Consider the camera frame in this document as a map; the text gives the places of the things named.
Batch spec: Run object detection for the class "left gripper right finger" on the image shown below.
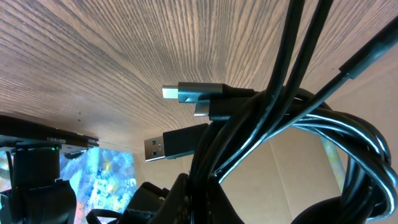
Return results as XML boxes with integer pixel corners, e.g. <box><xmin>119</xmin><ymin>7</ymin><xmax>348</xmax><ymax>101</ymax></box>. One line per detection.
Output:
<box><xmin>207</xmin><ymin>180</ymin><xmax>244</xmax><ymax>224</ymax></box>

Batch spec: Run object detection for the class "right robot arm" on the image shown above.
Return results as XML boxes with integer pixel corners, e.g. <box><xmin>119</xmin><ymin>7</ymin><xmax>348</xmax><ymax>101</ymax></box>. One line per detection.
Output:
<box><xmin>1</xmin><ymin>146</ymin><xmax>77</xmax><ymax>224</ymax></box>

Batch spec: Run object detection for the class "black USB-A cable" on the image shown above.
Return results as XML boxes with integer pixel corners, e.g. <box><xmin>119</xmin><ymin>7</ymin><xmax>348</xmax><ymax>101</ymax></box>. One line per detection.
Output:
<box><xmin>144</xmin><ymin>0</ymin><xmax>398</xmax><ymax>224</ymax></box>

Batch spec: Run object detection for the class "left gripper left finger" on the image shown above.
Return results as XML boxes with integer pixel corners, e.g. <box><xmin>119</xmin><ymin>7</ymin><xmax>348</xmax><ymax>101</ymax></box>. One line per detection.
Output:
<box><xmin>118</xmin><ymin>173</ymin><xmax>192</xmax><ymax>224</ymax></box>

